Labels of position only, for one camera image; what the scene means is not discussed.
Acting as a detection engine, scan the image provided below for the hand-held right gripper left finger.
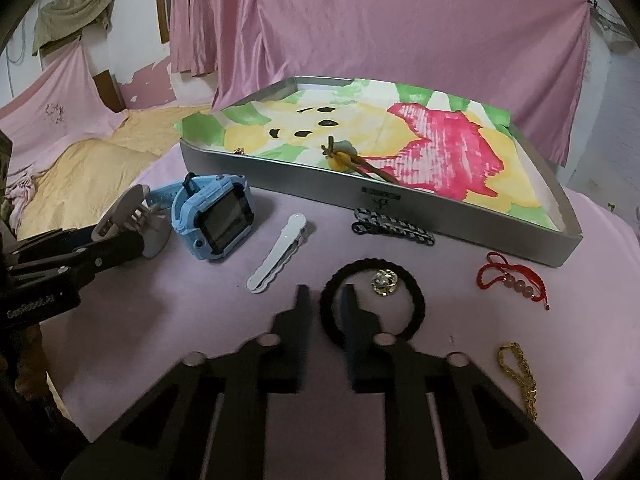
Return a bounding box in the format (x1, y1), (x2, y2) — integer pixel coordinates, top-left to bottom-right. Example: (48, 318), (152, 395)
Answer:
(60, 284), (311, 480)

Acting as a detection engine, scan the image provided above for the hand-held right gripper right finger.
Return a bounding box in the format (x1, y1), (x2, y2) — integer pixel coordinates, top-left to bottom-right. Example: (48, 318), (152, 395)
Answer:
(341, 284), (586, 480)

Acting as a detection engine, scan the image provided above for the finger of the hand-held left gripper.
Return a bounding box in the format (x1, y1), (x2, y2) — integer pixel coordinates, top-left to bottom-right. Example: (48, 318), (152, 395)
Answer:
(7, 234), (147, 293)
(10, 225), (108, 263)

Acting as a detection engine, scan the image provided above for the beige hair claw clip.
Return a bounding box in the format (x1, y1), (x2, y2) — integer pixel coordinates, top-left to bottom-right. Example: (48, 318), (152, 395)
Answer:
(91, 185), (171, 260)

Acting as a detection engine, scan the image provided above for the black hair tie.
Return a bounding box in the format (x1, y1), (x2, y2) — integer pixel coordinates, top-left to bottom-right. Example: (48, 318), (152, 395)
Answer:
(319, 257), (427, 344)

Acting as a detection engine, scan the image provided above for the blue smartwatch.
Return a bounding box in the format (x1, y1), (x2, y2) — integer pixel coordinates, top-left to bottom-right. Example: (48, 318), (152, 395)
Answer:
(145, 172), (254, 263)

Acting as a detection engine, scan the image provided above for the grey metal tray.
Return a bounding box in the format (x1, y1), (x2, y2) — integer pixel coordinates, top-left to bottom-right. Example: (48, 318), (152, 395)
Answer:
(178, 76), (585, 269)

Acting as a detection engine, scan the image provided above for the red string beaded bracelet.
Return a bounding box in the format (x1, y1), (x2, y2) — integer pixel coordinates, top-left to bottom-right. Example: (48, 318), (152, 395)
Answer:
(476, 251), (552, 311)

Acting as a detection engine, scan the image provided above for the gold chain bracelet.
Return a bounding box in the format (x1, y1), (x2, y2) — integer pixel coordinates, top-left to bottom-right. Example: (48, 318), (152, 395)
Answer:
(497, 342), (540, 421)

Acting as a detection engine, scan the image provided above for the white scalloped hair clip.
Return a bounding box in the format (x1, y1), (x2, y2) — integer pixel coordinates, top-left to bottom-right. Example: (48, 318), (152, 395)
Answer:
(246, 213), (314, 294)

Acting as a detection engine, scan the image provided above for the yellow quilted blanket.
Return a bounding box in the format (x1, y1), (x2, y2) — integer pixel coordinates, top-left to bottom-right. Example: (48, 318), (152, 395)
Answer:
(15, 105), (217, 241)

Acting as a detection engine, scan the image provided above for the pink tablecloth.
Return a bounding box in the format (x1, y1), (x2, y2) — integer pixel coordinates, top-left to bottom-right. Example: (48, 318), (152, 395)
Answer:
(37, 152), (640, 480)

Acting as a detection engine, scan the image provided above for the pink draped cloth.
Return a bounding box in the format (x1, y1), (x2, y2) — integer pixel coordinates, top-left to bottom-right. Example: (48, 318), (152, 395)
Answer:
(0, 40), (132, 177)

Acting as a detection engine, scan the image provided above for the brown wooden headboard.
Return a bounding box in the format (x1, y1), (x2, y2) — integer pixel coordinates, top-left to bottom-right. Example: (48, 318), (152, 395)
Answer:
(92, 69), (126, 114)

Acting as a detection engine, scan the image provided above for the floral painted cloth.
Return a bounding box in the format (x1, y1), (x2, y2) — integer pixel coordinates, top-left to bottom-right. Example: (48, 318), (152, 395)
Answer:
(172, 78), (564, 234)

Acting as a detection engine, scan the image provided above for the olive green hanging cloth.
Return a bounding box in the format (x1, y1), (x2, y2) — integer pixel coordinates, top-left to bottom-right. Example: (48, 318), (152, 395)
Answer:
(32, 0), (115, 56)

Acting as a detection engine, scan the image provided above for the pink satin curtain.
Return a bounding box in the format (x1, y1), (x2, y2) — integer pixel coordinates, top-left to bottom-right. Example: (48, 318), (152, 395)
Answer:
(169, 0), (594, 169)

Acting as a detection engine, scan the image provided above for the silver gold round ring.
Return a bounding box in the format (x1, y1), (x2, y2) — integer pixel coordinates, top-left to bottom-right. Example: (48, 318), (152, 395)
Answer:
(370, 269), (400, 297)

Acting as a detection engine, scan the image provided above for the yellow ornament with brown cord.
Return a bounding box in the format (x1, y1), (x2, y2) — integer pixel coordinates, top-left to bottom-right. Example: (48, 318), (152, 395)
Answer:
(321, 136), (401, 186)

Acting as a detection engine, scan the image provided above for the brown wooden frame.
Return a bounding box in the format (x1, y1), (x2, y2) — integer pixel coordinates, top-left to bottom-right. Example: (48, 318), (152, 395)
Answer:
(155, 0), (174, 44)

